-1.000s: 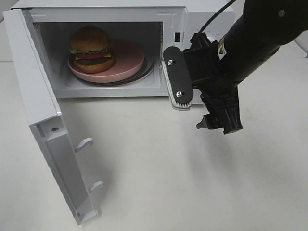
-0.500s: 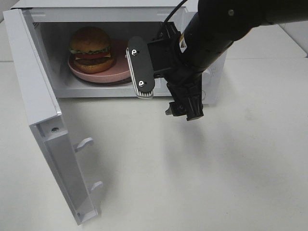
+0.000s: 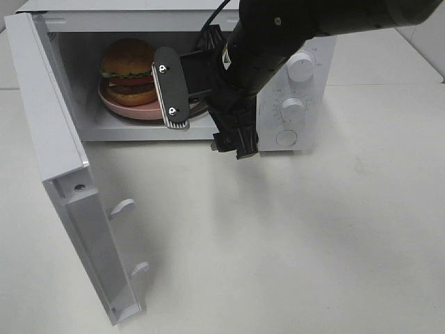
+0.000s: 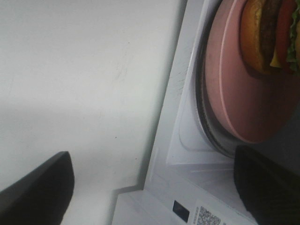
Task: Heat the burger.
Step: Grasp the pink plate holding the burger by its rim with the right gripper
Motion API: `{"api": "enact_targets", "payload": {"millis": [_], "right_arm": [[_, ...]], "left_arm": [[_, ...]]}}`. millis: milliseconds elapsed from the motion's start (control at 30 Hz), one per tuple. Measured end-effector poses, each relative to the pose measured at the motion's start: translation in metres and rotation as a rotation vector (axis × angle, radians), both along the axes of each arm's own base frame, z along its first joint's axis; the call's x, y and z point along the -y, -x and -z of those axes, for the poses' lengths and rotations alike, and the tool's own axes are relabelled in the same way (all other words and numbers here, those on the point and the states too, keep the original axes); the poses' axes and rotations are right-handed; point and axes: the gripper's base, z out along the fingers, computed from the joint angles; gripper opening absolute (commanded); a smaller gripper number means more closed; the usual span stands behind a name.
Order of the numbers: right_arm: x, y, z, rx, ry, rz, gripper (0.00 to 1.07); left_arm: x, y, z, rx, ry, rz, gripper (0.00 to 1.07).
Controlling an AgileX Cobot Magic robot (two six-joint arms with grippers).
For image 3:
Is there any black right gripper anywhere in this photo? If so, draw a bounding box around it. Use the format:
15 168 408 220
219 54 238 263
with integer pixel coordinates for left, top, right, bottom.
180 25 264 159

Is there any white timer knob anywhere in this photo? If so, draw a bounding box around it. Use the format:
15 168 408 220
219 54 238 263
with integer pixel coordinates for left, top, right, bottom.
280 97 305 123

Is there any pink round plate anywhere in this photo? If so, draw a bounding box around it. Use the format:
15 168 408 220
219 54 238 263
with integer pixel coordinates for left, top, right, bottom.
97 82 163 121

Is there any round white door button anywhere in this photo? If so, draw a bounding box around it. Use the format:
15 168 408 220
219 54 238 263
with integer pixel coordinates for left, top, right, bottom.
276 130 298 147

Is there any burger with lettuce and tomato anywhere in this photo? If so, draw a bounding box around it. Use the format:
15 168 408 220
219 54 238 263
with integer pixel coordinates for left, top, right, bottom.
100 38 157 106

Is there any white microwave door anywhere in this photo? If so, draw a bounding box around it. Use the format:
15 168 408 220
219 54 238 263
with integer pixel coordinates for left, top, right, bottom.
6 13 149 324

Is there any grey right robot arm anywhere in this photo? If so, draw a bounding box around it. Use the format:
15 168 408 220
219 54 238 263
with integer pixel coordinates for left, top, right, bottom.
191 0 440 159

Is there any white upper power knob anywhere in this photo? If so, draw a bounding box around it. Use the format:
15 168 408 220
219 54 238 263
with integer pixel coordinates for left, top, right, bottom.
286 50 315 83

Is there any white microwave oven body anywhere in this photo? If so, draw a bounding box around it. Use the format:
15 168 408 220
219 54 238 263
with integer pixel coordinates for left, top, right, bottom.
14 1 335 151

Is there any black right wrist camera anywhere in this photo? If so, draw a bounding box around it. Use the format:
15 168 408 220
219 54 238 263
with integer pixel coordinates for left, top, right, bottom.
152 47 191 131

